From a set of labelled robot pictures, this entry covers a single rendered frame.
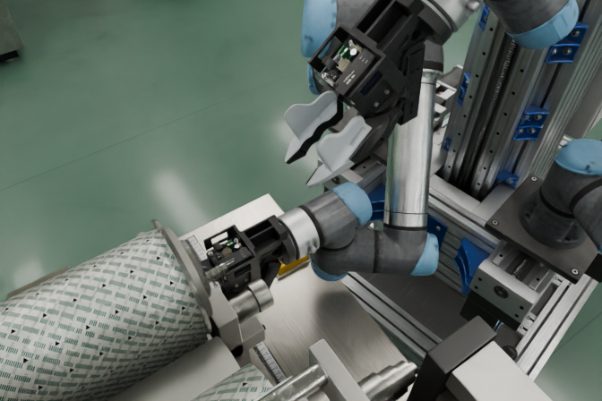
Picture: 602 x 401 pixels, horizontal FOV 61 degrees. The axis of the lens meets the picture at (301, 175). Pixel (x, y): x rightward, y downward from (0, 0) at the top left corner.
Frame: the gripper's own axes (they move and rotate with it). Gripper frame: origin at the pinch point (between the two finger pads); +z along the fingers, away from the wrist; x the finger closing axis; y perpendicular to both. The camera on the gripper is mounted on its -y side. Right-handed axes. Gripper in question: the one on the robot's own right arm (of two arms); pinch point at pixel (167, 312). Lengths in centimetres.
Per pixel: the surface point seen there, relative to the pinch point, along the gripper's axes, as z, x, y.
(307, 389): -2.8, 31.1, 36.3
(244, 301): -8.1, 9.8, 10.0
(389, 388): -10.5, 31.6, 26.0
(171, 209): -29, -110, -109
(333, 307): -27.3, 4.9, -19.0
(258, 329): -8.7, 11.7, 4.7
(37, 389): 14.5, 11.7, 18.8
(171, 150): -44, -144, -109
